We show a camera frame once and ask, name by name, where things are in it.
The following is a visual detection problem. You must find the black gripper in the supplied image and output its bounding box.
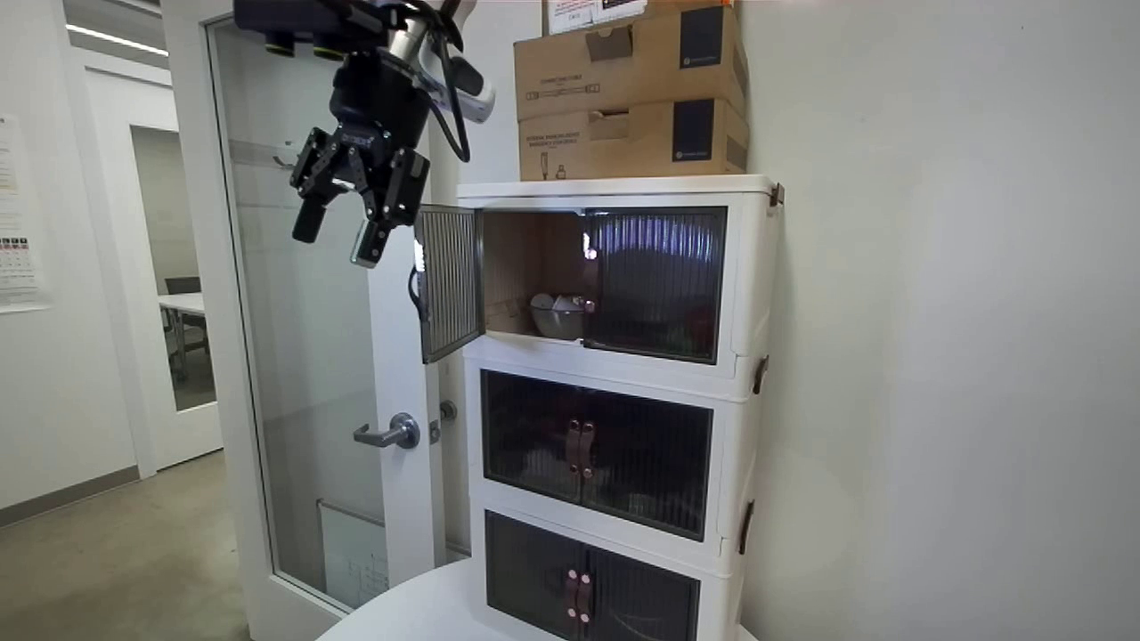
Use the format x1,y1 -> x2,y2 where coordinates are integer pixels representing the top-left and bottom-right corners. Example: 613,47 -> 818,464
290,48 -> 433,266

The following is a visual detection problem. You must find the dark ribbed cabinet door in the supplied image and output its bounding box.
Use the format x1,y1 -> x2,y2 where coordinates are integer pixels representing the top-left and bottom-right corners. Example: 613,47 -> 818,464
577,389 -> 718,546
480,509 -> 584,641
414,203 -> 491,368
477,368 -> 589,516
581,549 -> 704,641
581,206 -> 731,368

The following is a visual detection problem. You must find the shiny metal bowl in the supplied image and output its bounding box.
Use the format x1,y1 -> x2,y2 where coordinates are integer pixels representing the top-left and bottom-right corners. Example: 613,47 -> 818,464
526,289 -> 598,345

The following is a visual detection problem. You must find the white background door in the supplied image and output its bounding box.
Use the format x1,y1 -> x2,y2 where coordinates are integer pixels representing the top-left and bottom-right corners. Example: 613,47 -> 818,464
69,48 -> 228,478

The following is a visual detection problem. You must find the brown cardboard box black label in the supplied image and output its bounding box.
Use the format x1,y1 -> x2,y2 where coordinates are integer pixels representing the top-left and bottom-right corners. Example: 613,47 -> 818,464
516,95 -> 755,184
512,2 -> 748,119

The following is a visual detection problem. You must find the white door with glass panel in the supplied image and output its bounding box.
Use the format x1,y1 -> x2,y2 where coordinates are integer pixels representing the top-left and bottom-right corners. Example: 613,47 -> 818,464
157,0 -> 449,641

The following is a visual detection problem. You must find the white three-tier storage cabinet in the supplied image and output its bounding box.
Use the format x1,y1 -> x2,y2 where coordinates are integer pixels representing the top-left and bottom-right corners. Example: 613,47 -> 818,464
453,172 -> 786,641

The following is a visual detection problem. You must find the white panel behind glass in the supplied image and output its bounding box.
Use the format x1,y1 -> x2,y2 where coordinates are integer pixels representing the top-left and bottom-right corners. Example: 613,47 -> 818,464
313,496 -> 391,612

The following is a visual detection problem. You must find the silver door lever handle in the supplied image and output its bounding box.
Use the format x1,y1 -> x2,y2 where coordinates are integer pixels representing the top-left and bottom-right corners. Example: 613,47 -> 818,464
350,408 -> 423,452

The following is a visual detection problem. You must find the white wall poster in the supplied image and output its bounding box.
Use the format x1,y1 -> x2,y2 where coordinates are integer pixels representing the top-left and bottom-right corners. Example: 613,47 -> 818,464
0,110 -> 58,316

